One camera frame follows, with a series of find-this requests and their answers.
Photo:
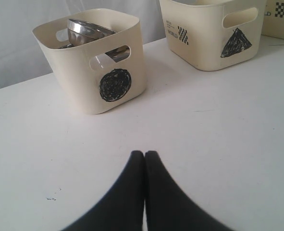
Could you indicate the cream bin with triangle mark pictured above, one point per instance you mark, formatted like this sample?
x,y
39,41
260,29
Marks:
x,y
213,34

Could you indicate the cream bin with circle mark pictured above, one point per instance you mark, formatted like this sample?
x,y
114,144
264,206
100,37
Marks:
x,y
92,80

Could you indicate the cream bin with square mark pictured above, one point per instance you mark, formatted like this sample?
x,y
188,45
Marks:
x,y
273,23

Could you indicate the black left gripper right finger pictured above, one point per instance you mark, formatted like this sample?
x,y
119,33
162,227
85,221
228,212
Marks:
x,y
168,208

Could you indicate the stainless steel bowl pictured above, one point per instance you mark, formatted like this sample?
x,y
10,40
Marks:
x,y
82,32

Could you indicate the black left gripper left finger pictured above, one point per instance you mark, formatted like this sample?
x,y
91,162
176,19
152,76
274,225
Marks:
x,y
122,206

